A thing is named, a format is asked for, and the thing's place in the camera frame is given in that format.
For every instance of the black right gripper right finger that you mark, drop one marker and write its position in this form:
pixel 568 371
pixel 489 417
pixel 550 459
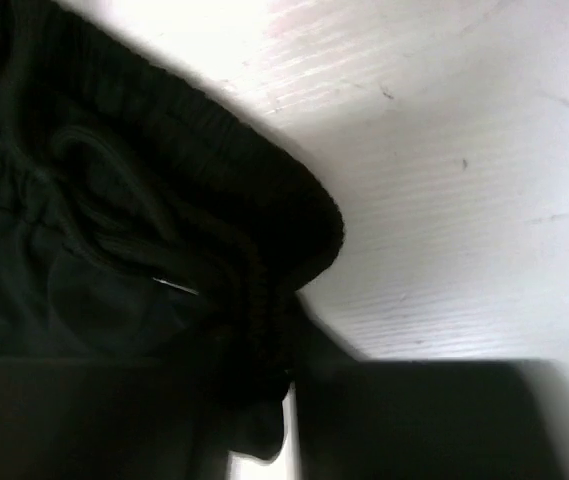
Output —
pixel 362 418

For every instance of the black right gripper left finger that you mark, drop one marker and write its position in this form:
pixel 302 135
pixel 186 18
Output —
pixel 76 419

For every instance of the black trousers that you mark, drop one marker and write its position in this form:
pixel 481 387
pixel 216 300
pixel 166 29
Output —
pixel 138 216

